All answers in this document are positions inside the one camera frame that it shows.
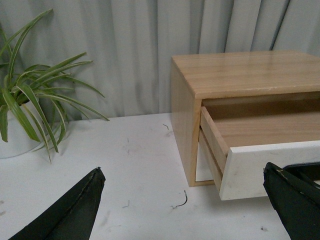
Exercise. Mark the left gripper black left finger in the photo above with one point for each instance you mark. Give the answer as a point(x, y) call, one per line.
point(72, 216)

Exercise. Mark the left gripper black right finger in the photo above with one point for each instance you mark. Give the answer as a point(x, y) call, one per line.
point(296, 202)

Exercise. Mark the white top drawer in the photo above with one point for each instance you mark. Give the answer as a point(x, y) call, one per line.
point(238, 171)

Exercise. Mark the wooden drawer cabinet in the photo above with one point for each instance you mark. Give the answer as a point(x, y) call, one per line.
point(253, 98)

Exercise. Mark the white plant pot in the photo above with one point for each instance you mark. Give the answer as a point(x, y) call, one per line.
point(18, 141)

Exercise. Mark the green spider plant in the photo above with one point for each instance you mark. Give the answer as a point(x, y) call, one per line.
point(36, 84)

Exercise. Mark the grey curtain backdrop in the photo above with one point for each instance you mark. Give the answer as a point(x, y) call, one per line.
point(129, 43)

